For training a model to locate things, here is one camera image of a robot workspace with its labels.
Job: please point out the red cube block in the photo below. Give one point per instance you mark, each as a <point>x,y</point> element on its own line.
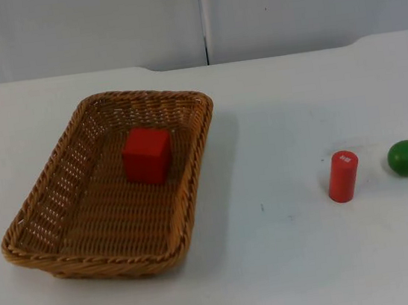
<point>146,156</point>

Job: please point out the pale brown wicker basket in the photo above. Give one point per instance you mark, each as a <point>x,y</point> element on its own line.
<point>95,212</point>

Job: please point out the red cylinder block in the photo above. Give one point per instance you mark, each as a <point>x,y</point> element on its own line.
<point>343,179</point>

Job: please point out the green ball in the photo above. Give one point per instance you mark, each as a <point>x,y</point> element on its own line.
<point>407,157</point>

